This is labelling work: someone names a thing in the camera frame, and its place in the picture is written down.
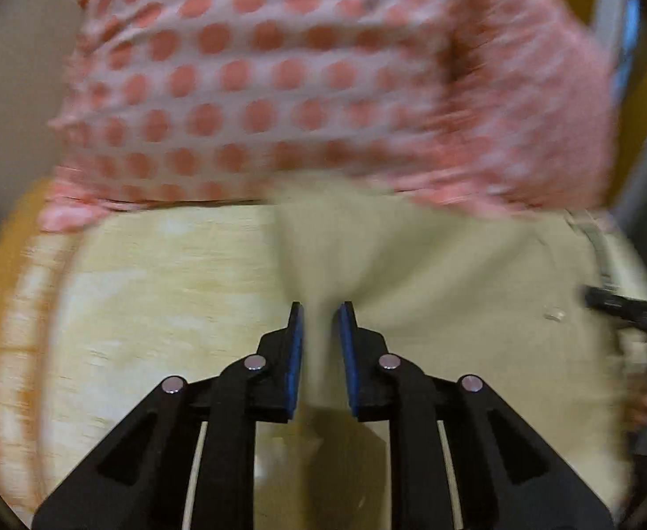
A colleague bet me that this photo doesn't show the beige pants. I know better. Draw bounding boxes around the beige pants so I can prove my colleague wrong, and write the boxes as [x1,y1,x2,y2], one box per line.
[263,174,647,530]

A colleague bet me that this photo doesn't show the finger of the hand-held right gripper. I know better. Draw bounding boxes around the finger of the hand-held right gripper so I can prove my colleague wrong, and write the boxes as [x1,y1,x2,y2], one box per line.
[584,285,647,344]

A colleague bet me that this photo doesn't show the person's pink dotted shirt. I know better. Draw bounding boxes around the person's pink dotted shirt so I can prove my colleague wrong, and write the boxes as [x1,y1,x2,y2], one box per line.
[39,0,620,233]

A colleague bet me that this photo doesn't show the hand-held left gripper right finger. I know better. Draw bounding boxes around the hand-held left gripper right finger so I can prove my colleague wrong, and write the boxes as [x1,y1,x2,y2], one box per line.
[338,301,617,530]

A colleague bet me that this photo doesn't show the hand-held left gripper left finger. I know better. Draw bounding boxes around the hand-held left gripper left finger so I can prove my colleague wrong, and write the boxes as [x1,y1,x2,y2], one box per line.
[31,301,306,530]

